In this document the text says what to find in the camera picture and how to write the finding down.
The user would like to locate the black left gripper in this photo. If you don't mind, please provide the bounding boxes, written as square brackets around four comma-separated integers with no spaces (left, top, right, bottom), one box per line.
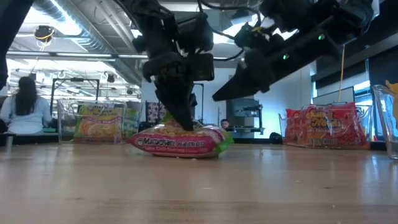
[142,52,198,132]

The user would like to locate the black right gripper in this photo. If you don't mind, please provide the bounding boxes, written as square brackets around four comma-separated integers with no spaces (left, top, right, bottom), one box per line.
[213,26,299,101]

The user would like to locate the red Saucy Noods noodle pack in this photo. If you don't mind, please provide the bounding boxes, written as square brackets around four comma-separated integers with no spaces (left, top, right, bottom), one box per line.
[284,101,371,150]

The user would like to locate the yellow Maruchan ramen pack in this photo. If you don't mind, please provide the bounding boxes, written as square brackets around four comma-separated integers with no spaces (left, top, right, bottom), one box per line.
[384,79,398,131]

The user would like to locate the floral patterned panel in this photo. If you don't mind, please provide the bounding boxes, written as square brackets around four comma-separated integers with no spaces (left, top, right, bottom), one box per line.
[146,101,165,124]

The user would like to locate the black monitor on cart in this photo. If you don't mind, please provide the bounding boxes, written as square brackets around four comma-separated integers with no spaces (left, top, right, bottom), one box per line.
[226,98,264,134]

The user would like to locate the black round floor object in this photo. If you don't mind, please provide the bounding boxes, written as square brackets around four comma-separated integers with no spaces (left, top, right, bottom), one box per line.
[269,132,284,146]

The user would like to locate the long ceiling light strip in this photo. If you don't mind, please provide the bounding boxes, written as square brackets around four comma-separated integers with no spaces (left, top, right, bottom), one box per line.
[6,51,239,65]

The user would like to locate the clear plastic bin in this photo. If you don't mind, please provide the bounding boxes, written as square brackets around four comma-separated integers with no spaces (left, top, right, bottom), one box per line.
[372,83,398,161]
[277,101,374,151]
[57,98,140,144]

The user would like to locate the yellow hanging cable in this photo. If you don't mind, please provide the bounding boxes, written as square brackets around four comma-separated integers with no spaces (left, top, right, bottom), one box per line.
[337,43,347,103]

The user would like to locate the black gantry frame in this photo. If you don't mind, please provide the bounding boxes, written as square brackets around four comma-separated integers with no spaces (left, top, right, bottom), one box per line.
[50,77,101,103]

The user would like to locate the silver round air duct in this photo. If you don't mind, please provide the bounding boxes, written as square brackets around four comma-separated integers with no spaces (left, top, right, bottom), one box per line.
[30,0,147,88]

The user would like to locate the black yellow cord reel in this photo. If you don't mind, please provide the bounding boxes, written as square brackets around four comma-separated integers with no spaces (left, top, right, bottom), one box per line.
[33,24,55,43]

